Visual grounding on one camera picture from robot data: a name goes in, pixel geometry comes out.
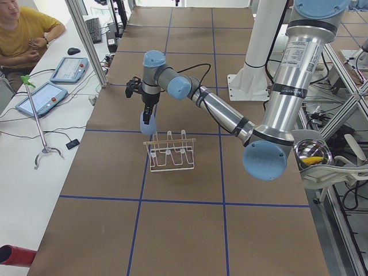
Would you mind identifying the black computer mouse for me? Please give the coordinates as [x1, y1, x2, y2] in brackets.
[67, 47, 80, 56]

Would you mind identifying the black keyboard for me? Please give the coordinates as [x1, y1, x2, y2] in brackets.
[85, 18, 102, 44]

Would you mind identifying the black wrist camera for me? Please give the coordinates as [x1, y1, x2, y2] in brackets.
[125, 76, 142, 98]

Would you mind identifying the metal reacher grabber tool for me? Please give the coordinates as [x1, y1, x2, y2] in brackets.
[21, 75, 64, 170]

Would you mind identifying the red cylinder bottle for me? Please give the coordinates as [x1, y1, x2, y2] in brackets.
[1, 245, 37, 267]

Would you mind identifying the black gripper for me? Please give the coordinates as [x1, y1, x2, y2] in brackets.
[141, 82, 160, 125]

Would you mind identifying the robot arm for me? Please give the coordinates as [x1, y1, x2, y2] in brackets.
[139, 1, 349, 181]

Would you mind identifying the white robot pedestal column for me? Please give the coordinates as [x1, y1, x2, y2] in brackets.
[227, 0, 293, 101]

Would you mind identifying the steel bowl with corn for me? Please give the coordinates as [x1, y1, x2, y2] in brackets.
[294, 139, 333, 170]

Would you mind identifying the light blue plastic cup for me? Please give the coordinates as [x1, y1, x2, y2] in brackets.
[140, 112, 157, 135]

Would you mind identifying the person in yellow shirt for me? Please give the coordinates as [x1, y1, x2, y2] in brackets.
[1, 1, 65, 93]

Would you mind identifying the far teach pendant tablet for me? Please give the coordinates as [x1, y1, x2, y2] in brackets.
[49, 57, 89, 84]

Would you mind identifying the small black device on desk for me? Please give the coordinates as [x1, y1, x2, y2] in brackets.
[66, 139, 80, 150]

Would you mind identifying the teach pendant tablet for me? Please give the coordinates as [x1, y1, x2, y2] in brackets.
[16, 82, 67, 117]
[49, 57, 89, 84]

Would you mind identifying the white wire cup holder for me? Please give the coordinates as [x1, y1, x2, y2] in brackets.
[143, 130, 196, 173]

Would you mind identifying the near teach pendant tablet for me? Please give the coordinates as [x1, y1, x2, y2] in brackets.
[16, 82, 67, 117]

